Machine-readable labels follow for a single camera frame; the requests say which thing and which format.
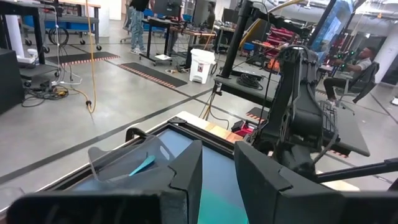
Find large blue screen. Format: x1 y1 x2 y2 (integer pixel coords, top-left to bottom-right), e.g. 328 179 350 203
310 0 355 54

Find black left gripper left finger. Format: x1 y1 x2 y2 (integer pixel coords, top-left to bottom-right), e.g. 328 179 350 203
146 139 204 224

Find small white device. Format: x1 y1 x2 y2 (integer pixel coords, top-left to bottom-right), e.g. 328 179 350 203
17 48 40 68

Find black desk monitor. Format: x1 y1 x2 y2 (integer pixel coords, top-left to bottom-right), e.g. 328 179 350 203
152 0 183 18

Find red storage bins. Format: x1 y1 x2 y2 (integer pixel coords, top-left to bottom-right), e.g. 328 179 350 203
266 26 301 49

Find black desk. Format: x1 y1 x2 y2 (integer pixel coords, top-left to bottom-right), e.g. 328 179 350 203
139 17 187 66

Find black office chair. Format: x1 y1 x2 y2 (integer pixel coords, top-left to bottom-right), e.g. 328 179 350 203
334 61 381 114

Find wooden workbench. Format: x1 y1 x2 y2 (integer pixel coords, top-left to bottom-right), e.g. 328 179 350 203
169 26 218 63

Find black stand pole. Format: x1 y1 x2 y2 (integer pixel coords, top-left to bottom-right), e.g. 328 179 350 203
220 0 253 79

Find yellow extension cable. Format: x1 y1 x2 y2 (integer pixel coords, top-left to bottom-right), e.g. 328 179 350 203
83 0 98 114

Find coiled black cable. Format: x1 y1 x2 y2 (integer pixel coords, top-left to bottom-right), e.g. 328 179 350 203
236 73 264 91
48 26 70 47

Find black clamp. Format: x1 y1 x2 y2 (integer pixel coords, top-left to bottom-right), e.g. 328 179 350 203
125 127 147 142

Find person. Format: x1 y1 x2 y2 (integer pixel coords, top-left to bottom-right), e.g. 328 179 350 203
128 0 150 54
203 1 218 32
323 46 377 105

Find wheeled cart blue bins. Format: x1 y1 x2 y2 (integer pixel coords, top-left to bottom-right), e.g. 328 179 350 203
21 0 103 52

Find grey equipment stand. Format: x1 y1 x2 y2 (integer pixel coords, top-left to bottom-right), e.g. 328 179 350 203
213 74 371 157

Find white trash bin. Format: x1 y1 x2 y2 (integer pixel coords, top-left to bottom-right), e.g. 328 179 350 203
188 48 217 85

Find black spoon teal handle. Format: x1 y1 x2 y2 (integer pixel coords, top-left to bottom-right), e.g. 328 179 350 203
128 154 156 177

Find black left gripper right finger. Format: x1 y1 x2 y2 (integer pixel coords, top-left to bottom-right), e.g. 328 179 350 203
233 141 342 224

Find dark grey plastic bin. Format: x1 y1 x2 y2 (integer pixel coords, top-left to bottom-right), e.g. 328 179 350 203
88 135 175 184

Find tangled floor cables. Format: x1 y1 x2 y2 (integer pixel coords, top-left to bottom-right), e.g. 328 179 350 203
21 83 70 108

